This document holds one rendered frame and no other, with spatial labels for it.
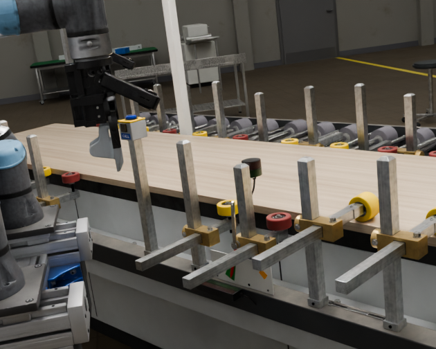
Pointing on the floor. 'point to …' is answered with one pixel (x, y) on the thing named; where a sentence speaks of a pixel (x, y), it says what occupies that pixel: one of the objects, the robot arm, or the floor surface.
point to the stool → (430, 88)
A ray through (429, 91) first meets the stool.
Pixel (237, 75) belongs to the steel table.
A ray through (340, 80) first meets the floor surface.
